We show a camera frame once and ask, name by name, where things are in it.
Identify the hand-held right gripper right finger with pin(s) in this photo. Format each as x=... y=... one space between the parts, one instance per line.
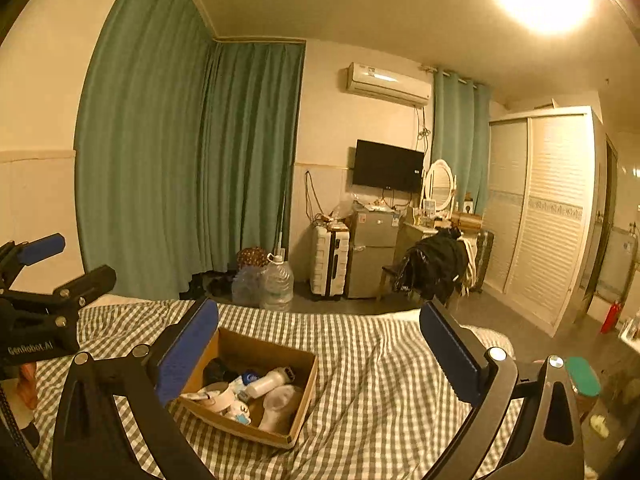
x=450 y=350

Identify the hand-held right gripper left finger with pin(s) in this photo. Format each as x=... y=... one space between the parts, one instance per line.
x=185 y=355

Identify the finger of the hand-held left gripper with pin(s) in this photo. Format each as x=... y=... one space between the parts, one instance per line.
x=90 y=280
x=45 y=249

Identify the black small item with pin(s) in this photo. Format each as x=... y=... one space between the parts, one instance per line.
x=217 y=370

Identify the white tape roll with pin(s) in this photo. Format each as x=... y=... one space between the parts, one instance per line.
x=225 y=401

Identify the white blue round item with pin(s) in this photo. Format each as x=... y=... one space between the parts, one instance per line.
x=245 y=379

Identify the brown cardboard box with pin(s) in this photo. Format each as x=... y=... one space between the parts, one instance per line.
x=250 y=346

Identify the white blue packet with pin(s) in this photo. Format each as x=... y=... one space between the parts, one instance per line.
x=239 y=414

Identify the white bottle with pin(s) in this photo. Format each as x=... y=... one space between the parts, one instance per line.
x=267 y=381

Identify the person's left hand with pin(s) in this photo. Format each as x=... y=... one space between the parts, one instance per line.
x=28 y=385

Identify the grey checked blanket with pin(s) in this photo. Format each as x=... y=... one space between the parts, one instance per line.
x=375 y=385

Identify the black jacket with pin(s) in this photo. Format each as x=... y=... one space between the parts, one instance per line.
x=435 y=265

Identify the white cloth bag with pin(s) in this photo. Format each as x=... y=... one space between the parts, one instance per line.
x=468 y=265

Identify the dark chair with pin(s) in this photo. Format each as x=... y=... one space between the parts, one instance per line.
x=390 y=280

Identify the bluish large water bottle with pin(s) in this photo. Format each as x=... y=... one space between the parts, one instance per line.
x=246 y=285

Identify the brown suitcase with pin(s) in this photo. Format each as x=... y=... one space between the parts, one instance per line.
x=484 y=260

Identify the clear large water bottle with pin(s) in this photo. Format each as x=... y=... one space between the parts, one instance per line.
x=276 y=285

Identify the dressing table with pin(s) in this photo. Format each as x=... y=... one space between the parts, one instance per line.
x=415 y=240

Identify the silver small fridge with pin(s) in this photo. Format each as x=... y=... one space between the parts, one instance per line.
x=372 y=260

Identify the patterned dark bag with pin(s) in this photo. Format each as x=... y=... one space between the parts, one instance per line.
x=251 y=256

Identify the wooden box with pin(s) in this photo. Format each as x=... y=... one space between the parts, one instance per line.
x=467 y=220

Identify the green topped stool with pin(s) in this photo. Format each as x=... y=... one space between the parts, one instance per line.
x=582 y=380

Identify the white suitcase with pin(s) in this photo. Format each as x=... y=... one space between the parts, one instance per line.
x=329 y=265

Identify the green curtain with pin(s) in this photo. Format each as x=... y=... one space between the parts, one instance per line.
x=140 y=135
x=250 y=160
x=460 y=135

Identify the white louvred wardrobe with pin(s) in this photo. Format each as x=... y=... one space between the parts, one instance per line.
x=545 y=220

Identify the white thin pole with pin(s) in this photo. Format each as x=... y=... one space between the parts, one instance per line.
x=283 y=225

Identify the red fire extinguisher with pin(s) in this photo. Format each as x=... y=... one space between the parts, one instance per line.
x=611 y=317

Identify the white oval mirror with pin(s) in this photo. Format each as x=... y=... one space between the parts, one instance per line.
x=440 y=185

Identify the clear plastic bag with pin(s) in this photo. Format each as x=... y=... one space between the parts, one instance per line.
x=345 y=210

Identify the dark door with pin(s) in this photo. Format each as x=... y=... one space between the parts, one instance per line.
x=602 y=220

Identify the white air conditioner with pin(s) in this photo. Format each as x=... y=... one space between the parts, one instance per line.
x=387 y=84

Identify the black wall television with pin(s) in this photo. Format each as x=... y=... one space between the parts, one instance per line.
x=387 y=166

